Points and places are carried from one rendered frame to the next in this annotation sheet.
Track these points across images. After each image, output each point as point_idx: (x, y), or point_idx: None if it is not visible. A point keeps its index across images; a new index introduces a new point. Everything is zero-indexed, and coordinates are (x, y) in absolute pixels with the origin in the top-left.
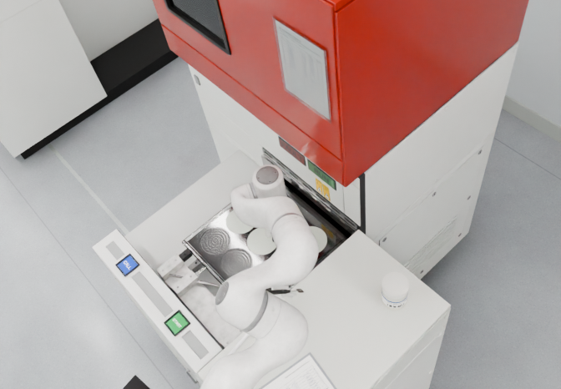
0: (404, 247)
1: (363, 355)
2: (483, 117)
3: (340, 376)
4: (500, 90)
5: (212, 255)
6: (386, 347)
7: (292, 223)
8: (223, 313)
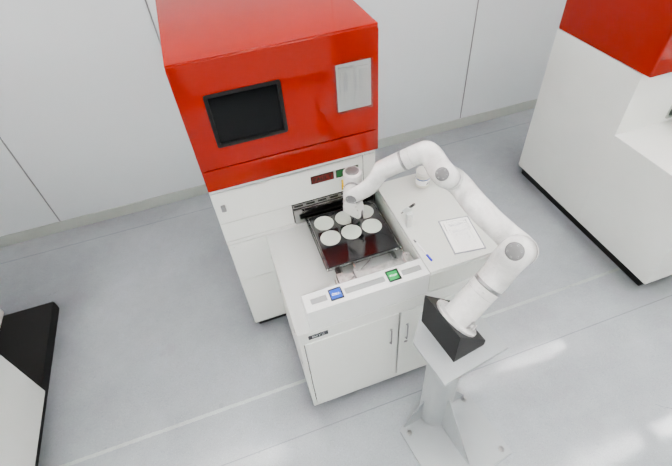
0: None
1: (447, 203)
2: None
3: (455, 214)
4: None
5: (347, 257)
6: (446, 194)
7: (409, 147)
8: (453, 176)
